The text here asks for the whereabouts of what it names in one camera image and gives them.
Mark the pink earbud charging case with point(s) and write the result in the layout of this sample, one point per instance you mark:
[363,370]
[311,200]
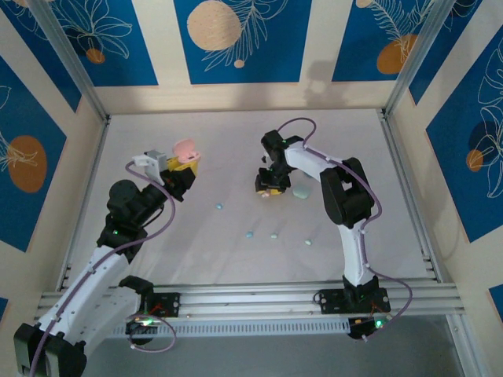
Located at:
[185,148]

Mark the mint green earbud charging case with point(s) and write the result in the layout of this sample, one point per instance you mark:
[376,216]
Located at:
[302,191]

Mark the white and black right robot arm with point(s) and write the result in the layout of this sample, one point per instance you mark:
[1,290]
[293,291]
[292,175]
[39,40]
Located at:
[346,192]

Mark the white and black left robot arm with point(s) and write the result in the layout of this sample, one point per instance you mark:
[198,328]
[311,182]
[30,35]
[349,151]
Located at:
[86,282]

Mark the black controller board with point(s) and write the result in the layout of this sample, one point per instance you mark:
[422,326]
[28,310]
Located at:
[135,330]
[359,330]

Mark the aluminium side rail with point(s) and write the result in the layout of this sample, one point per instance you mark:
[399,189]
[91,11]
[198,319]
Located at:
[92,169]
[397,157]

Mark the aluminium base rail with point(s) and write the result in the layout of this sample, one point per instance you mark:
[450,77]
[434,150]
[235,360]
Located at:
[255,298]

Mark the aluminium frame post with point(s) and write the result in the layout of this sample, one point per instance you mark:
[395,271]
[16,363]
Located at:
[74,63]
[416,59]

